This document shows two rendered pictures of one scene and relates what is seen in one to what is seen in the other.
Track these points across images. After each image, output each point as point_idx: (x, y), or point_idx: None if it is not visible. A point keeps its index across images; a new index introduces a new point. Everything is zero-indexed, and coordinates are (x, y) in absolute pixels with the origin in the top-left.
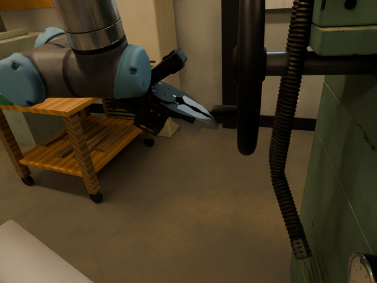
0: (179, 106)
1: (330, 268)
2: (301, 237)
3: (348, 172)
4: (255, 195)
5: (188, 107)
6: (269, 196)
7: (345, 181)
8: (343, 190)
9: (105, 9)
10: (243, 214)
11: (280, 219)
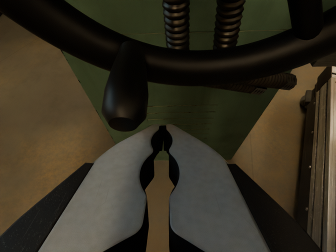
0: (232, 251)
1: (211, 96)
2: (284, 73)
3: (204, 7)
4: (24, 189)
5: (178, 199)
6: (29, 173)
7: (200, 22)
8: (203, 32)
9: None
10: None
11: (66, 163)
